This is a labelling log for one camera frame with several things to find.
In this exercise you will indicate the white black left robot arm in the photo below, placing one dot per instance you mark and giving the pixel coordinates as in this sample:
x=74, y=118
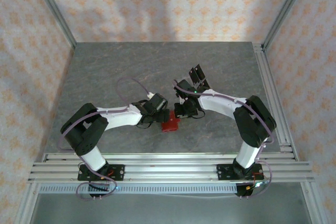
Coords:
x=120, y=117

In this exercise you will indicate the black card stand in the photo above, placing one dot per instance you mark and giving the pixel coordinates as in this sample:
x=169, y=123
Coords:
x=198, y=74

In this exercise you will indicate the black base electronics box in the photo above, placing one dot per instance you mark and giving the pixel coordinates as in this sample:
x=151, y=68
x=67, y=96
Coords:
x=244, y=191

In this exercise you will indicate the aluminium frame post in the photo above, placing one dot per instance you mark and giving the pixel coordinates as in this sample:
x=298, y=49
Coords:
x=52, y=6
x=286, y=6

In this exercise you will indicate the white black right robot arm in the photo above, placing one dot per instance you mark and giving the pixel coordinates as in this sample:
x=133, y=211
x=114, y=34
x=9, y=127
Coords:
x=220, y=103

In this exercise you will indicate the aluminium mounting rail beam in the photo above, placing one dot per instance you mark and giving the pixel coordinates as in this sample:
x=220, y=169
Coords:
x=170, y=171

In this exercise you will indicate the grey metal shelf panel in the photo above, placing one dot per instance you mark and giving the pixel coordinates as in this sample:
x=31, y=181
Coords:
x=170, y=211

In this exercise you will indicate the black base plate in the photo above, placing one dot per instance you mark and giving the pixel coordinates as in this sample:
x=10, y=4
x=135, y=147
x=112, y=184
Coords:
x=118, y=172
x=223, y=172

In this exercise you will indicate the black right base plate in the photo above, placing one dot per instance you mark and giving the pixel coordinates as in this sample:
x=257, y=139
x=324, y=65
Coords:
x=223, y=172

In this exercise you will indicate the aluminium frame leg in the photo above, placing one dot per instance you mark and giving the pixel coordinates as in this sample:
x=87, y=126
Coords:
x=26, y=205
x=312, y=205

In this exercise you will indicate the aluminium side rail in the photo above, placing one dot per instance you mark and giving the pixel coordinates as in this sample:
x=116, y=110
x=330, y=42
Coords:
x=270, y=90

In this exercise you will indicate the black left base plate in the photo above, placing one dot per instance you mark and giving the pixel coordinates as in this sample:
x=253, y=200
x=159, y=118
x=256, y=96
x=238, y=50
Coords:
x=118, y=172

